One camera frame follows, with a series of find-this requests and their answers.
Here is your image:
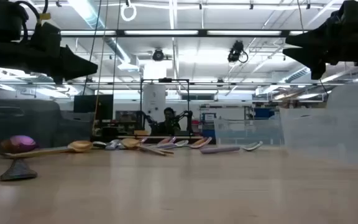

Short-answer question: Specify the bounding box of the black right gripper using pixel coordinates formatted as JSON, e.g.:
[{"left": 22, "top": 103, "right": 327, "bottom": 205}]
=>
[{"left": 282, "top": 23, "right": 358, "bottom": 80}]

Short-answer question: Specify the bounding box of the dark grey plastic bin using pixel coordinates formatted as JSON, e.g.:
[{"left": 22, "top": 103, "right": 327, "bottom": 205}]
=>
[{"left": 0, "top": 98, "right": 94, "bottom": 153}]

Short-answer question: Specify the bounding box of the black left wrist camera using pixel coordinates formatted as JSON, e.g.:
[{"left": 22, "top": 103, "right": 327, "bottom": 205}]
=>
[{"left": 29, "top": 21, "right": 62, "bottom": 58}]

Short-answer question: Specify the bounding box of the person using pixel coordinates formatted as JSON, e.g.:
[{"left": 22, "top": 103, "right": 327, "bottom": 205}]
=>
[{"left": 150, "top": 107, "right": 182, "bottom": 137}]

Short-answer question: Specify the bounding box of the white panel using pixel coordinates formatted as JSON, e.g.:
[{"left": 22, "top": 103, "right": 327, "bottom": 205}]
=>
[{"left": 142, "top": 83, "right": 167, "bottom": 131}]

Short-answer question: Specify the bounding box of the black crossbar with light strips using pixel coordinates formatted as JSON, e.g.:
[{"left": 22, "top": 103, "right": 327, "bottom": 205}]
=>
[{"left": 20, "top": 29, "right": 310, "bottom": 39}]

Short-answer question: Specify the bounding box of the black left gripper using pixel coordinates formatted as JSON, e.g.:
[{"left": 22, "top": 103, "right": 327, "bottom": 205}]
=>
[{"left": 0, "top": 39, "right": 99, "bottom": 85}]

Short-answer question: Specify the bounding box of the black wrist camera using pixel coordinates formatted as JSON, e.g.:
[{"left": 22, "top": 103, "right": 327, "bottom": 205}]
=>
[
  {"left": 333, "top": 0, "right": 358, "bottom": 28},
  {"left": 29, "top": 21, "right": 62, "bottom": 58}
]

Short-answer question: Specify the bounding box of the white cable loop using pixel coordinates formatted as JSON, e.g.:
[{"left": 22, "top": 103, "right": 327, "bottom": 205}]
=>
[{"left": 120, "top": 2, "right": 137, "bottom": 22}]

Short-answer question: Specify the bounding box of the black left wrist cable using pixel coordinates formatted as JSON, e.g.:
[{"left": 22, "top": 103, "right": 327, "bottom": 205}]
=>
[{"left": 13, "top": 0, "right": 50, "bottom": 23}]

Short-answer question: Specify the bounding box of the black monitor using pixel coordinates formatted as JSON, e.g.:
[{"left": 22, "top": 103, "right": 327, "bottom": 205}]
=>
[{"left": 73, "top": 94, "right": 114, "bottom": 121}]

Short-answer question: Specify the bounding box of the round black ceiling fixture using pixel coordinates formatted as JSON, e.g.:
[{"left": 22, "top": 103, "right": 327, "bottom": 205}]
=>
[{"left": 152, "top": 48, "right": 165, "bottom": 62}]

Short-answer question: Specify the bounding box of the clear plastic container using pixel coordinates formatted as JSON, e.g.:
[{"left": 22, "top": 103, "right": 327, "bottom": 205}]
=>
[
  {"left": 280, "top": 82, "right": 358, "bottom": 169},
  {"left": 213, "top": 118, "right": 285, "bottom": 147}
]

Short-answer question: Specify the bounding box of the black rig camera with cable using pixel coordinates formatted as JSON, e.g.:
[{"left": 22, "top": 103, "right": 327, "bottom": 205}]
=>
[{"left": 227, "top": 39, "right": 249, "bottom": 65}]

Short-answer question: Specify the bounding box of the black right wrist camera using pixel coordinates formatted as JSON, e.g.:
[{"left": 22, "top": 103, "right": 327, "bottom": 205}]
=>
[{"left": 333, "top": 0, "right": 358, "bottom": 28}]

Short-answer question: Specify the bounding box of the blue storage bin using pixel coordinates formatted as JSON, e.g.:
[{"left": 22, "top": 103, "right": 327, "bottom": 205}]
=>
[{"left": 253, "top": 107, "right": 276, "bottom": 119}]

